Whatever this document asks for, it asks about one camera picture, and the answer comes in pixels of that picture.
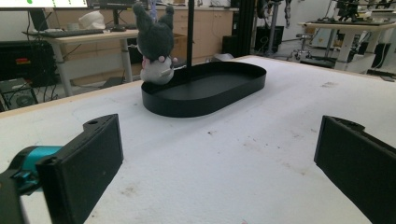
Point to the black keyboard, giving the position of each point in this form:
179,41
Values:
67,32

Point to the white foam mat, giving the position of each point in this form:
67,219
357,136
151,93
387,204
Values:
218,161

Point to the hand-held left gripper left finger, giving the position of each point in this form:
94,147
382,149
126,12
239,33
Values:
84,168

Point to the white cloth bundle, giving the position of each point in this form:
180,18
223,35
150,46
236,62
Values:
92,20

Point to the wooden desk with white legs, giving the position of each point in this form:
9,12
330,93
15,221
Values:
90,37

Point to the white desk with equipment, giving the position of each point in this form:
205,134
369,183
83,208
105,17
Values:
345,26

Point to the computer monitor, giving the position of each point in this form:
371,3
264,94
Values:
43,3

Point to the black equipment box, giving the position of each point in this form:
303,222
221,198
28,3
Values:
28,63

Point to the black computer tower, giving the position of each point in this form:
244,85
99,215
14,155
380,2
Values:
17,95

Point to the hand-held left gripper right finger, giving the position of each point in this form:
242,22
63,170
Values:
358,161

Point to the black and white plush toy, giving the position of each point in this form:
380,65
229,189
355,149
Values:
155,46

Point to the black metal frame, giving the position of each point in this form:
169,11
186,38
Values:
244,28

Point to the black oval tray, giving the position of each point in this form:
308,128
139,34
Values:
202,90

